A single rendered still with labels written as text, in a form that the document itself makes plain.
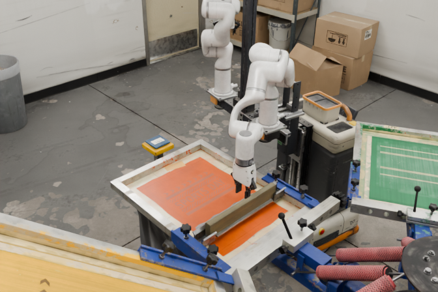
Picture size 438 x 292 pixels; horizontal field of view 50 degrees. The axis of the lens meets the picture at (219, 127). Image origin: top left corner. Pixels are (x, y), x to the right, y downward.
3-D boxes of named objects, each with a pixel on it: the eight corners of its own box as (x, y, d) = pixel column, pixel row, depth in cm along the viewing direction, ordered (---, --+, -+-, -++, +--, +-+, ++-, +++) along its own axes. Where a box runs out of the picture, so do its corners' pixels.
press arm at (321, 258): (285, 250, 186) (286, 241, 184) (294, 243, 190) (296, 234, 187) (321, 275, 175) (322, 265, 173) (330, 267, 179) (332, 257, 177)
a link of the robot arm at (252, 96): (266, 94, 198) (259, 143, 195) (237, 90, 201) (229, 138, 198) (264, 88, 190) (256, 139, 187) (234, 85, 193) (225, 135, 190)
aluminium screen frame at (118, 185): (110, 188, 227) (109, 181, 225) (201, 145, 262) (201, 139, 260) (223, 281, 178) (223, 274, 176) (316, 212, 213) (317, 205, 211)
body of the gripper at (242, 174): (259, 160, 190) (258, 182, 196) (241, 150, 196) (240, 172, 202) (247, 168, 185) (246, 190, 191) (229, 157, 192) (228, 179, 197)
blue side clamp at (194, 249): (171, 242, 197) (170, 230, 193) (180, 237, 200) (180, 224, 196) (220, 284, 178) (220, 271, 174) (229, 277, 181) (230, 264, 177)
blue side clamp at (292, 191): (261, 188, 230) (261, 176, 227) (267, 184, 233) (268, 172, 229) (309, 218, 211) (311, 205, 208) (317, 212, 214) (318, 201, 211)
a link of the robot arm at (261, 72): (257, 50, 211) (291, 54, 207) (249, 96, 208) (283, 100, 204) (253, 37, 195) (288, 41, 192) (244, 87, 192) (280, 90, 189)
